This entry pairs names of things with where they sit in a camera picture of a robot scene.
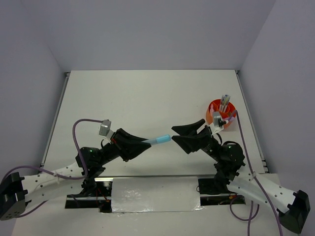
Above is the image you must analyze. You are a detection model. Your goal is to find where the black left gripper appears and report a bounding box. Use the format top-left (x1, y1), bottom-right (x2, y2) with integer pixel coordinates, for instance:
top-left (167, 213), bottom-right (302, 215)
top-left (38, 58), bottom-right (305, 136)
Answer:
top-left (97, 127), bottom-right (152, 166)

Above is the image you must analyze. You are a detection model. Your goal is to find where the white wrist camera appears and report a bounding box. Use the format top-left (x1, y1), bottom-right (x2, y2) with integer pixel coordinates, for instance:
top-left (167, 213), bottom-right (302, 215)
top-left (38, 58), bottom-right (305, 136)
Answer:
top-left (209, 112), bottom-right (229, 135)
top-left (98, 119), bottom-right (114, 140)

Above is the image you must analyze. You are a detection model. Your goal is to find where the orange round pen holder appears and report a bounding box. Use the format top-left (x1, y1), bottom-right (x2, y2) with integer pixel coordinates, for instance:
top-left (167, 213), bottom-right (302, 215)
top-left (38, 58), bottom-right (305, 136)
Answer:
top-left (206, 99), bottom-right (236, 124)

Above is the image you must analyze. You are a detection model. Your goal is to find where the light blue highlighter marker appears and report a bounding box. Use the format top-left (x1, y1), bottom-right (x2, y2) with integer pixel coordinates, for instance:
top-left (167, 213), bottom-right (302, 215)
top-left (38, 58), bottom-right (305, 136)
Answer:
top-left (142, 135), bottom-right (171, 146)

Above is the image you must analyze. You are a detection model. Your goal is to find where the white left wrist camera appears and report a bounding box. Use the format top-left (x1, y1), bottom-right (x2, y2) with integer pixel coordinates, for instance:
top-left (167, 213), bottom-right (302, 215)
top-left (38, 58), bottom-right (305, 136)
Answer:
top-left (98, 119), bottom-right (114, 140)

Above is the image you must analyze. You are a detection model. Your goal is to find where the clear blue spray bottle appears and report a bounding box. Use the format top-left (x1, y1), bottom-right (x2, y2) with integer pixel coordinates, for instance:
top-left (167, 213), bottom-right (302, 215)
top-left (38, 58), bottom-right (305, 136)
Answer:
top-left (220, 94), bottom-right (229, 112)

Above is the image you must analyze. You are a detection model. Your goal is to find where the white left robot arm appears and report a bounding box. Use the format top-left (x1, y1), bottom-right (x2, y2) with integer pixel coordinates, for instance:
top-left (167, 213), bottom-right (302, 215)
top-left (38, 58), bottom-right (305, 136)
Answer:
top-left (0, 128), bottom-right (151, 221)

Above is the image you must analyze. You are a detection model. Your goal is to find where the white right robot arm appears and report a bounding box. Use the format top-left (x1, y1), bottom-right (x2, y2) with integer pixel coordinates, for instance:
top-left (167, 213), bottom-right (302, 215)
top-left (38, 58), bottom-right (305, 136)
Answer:
top-left (172, 119), bottom-right (311, 234)

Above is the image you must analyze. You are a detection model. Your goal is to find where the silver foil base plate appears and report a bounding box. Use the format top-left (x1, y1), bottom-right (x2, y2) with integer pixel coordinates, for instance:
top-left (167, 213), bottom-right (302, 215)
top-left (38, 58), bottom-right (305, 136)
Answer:
top-left (65, 177), bottom-right (245, 213)

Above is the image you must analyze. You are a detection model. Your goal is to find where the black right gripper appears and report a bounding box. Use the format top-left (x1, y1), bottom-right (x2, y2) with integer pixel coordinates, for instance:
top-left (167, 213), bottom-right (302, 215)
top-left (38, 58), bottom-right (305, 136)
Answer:
top-left (170, 118), bottom-right (222, 161)

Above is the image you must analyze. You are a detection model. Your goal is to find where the clear blue gel pen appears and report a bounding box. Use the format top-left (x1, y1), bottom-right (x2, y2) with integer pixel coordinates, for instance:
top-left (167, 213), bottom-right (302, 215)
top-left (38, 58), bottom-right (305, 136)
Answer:
top-left (224, 95), bottom-right (231, 112)

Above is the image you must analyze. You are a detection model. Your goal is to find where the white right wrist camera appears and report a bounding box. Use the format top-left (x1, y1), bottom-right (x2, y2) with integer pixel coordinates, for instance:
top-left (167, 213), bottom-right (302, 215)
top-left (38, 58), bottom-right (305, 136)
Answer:
top-left (209, 112), bottom-right (229, 135)

